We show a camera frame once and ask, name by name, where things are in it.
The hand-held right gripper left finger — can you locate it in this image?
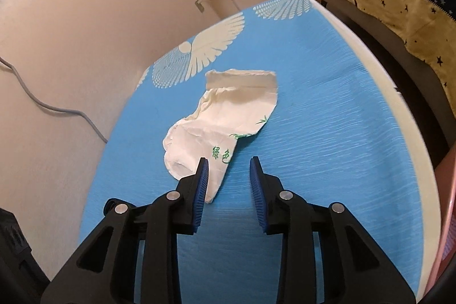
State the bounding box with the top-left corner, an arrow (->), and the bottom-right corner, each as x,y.
41,157 -> 210,304

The pink plastic basin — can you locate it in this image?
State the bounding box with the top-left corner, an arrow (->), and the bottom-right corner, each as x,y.
426,158 -> 456,295

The grey power cable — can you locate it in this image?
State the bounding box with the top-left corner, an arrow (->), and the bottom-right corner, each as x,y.
0,56 -> 109,144

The blue patterned table cover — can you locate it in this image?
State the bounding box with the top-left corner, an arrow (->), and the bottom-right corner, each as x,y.
78,0 -> 447,304

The white plastic wrapper green print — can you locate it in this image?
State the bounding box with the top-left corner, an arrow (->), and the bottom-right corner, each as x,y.
163,68 -> 279,204

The blue feather-print table cloth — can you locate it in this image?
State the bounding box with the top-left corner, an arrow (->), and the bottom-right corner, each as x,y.
78,0 -> 436,304

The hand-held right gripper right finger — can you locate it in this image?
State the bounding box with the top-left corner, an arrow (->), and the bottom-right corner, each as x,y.
249,156 -> 416,304

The dark bed frame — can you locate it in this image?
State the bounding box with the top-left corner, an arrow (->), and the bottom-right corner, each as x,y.
321,0 -> 456,162

